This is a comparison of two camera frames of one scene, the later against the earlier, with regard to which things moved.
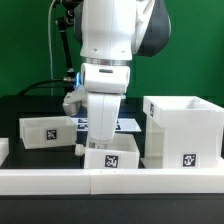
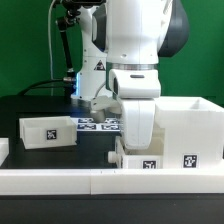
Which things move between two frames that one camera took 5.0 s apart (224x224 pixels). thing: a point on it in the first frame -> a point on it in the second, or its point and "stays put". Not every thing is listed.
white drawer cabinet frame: (182, 132) stays put
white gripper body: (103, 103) -> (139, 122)
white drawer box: (47, 132) stays put
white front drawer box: (121, 153) -> (151, 157)
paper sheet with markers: (122, 124) stays put
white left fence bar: (4, 150) stays put
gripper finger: (79, 150) -> (111, 157)
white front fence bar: (110, 181) stays put
